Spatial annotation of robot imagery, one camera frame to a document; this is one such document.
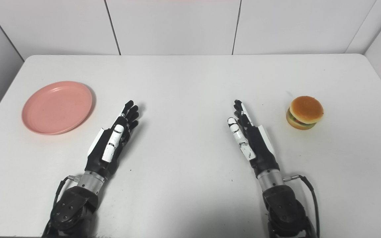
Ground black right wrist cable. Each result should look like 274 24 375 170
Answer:
283 175 320 238

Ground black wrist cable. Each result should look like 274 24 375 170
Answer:
53 175 80 207
283 175 320 238

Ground toy hamburger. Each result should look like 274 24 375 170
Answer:
286 96 324 130

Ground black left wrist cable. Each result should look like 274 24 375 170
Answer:
53 175 80 207

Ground pink round plate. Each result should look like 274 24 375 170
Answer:
21 81 93 135

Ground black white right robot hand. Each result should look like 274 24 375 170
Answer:
227 99 280 179

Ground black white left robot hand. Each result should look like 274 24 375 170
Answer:
85 100 140 179

